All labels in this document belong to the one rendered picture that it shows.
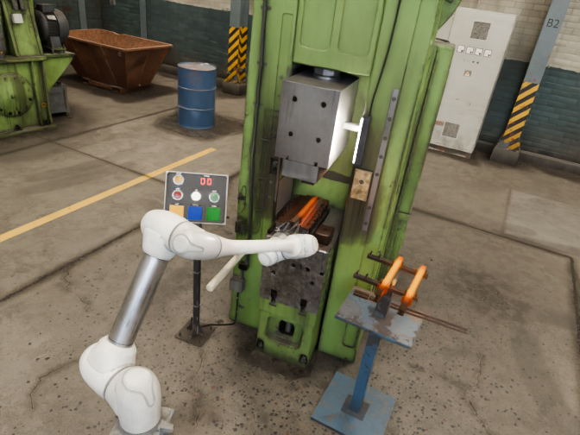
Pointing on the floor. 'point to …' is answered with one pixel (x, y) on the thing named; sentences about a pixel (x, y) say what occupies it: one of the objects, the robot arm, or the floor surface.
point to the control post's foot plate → (195, 333)
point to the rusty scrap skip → (115, 59)
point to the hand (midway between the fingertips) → (294, 222)
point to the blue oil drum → (196, 95)
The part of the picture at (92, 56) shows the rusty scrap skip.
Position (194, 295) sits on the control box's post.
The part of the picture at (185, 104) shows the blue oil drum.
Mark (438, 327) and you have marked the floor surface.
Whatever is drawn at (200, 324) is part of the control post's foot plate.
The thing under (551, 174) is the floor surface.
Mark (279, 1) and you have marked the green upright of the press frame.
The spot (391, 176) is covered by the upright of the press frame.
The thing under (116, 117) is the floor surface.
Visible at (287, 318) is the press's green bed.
